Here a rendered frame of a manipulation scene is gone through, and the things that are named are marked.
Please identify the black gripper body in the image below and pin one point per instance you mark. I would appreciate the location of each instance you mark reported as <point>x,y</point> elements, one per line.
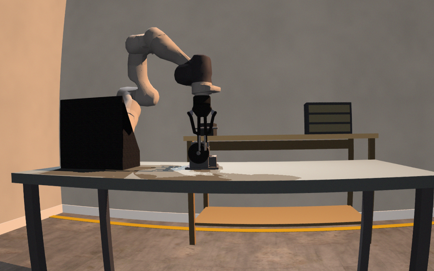
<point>202,102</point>

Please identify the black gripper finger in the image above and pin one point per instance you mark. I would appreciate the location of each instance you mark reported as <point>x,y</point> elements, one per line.
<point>213,113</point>
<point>190,113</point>

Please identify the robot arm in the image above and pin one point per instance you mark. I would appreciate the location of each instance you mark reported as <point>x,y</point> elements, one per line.
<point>195,72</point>

